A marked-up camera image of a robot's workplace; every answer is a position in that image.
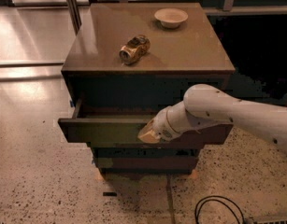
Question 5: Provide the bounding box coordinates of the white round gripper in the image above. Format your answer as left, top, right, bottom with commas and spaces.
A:
137, 107, 178, 144

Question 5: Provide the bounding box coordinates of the drawer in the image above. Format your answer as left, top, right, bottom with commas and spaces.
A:
92, 147, 200, 174
58, 99, 233, 149

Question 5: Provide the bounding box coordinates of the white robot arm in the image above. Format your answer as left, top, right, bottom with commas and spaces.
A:
138, 84, 287, 153

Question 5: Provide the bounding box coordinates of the middle drawer front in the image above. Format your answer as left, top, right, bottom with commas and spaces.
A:
92, 147, 200, 174

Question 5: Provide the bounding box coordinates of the brown drawer cabinet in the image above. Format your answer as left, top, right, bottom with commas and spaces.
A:
60, 2, 237, 182

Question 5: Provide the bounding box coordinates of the black tape strip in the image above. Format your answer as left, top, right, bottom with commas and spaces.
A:
103, 192, 117, 197

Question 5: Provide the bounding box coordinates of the crushed gold can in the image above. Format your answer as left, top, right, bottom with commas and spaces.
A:
119, 35, 151, 64

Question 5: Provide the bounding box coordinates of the white ceramic bowl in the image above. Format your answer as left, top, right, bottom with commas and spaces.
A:
154, 8, 188, 29

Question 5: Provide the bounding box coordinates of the black floor cable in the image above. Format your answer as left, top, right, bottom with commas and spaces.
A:
194, 195, 246, 224

